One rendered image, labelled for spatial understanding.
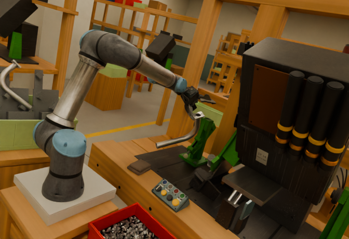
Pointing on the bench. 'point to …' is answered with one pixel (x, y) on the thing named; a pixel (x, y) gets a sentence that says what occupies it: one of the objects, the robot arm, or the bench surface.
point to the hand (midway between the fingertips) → (205, 113)
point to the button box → (172, 196)
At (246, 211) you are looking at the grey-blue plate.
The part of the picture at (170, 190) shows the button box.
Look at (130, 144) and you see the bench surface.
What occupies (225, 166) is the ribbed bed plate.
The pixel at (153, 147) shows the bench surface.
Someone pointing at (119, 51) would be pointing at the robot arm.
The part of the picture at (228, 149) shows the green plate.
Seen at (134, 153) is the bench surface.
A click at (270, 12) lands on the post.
